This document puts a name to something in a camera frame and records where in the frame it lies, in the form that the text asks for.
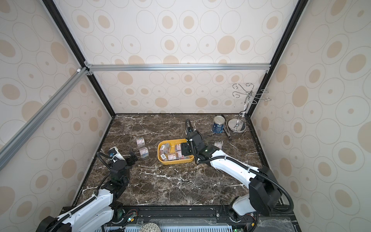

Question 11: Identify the clear paper clip box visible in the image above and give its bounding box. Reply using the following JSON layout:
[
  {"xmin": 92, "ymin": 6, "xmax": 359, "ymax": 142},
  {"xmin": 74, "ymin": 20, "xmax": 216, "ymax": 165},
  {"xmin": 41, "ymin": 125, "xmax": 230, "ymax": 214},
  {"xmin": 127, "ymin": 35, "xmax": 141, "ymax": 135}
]
[
  {"xmin": 136, "ymin": 137, "xmax": 146, "ymax": 148},
  {"xmin": 139, "ymin": 147, "xmax": 149, "ymax": 159},
  {"xmin": 214, "ymin": 142, "xmax": 223, "ymax": 149}
]

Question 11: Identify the yellow plastic storage tray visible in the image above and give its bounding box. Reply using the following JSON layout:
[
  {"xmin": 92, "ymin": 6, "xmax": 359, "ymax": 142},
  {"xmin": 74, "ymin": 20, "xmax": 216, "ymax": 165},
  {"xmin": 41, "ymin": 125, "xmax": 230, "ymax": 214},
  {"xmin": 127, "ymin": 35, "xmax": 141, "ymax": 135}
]
[{"xmin": 157, "ymin": 139, "xmax": 194, "ymax": 165}]

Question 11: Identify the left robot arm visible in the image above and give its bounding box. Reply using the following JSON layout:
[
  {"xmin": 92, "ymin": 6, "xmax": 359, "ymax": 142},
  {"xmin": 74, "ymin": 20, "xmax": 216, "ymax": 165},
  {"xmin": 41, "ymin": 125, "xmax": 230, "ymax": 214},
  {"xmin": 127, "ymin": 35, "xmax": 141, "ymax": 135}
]
[{"xmin": 36, "ymin": 148, "xmax": 138, "ymax": 232}]

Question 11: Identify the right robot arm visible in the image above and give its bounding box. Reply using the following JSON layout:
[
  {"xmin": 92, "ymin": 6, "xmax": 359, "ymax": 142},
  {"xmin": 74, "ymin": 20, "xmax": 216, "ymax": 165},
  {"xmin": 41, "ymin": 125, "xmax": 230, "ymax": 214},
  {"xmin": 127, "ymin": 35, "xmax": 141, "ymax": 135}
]
[{"xmin": 185, "ymin": 119, "xmax": 294, "ymax": 221}]

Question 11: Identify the blue tin can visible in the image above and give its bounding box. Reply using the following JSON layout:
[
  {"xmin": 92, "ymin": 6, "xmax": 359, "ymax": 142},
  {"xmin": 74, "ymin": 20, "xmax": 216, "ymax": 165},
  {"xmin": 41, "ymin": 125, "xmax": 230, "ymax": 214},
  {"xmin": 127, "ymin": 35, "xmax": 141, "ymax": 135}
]
[{"xmin": 212, "ymin": 116, "xmax": 226, "ymax": 134}]

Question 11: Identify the black tool on table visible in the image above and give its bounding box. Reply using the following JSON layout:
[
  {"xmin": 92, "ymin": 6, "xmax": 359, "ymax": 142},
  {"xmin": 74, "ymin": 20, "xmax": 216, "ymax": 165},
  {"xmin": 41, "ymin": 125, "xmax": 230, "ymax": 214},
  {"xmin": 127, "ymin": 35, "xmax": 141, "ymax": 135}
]
[{"xmin": 221, "ymin": 114, "xmax": 231, "ymax": 139}]

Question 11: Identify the chrome hook stand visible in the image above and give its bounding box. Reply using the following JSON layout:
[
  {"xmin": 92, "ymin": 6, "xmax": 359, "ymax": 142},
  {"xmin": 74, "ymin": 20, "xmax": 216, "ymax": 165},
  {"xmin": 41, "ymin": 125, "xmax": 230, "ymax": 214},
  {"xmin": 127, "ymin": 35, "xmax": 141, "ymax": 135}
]
[{"xmin": 228, "ymin": 83, "xmax": 271, "ymax": 133}]

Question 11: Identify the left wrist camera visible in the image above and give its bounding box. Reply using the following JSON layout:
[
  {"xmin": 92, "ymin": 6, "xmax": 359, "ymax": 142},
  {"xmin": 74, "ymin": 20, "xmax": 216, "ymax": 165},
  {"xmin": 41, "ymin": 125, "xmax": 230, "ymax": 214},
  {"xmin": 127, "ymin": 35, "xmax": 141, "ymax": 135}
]
[{"xmin": 108, "ymin": 147, "xmax": 124, "ymax": 160}]

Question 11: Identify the horizontal aluminium rail back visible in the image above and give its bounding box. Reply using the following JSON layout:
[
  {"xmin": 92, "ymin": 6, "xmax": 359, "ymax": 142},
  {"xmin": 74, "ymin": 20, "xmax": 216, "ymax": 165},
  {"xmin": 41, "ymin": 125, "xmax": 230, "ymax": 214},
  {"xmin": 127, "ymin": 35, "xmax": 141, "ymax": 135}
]
[{"xmin": 88, "ymin": 63, "xmax": 271, "ymax": 72}]

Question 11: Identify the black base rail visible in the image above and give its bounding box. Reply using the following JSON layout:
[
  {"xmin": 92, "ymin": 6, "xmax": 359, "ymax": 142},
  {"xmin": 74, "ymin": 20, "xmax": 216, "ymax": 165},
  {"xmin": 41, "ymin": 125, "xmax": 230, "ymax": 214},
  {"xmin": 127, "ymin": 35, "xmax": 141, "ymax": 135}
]
[{"xmin": 52, "ymin": 204, "xmax": 302, "ymax": 232}]

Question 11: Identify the aluminium rail left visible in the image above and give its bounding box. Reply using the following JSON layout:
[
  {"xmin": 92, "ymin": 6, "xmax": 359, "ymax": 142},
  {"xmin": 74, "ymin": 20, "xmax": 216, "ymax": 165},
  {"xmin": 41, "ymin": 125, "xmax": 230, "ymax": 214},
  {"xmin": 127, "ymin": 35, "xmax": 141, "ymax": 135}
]
[{"xmin": 1, "ymin": 67, "xmax": 88, "ymax": 169}]

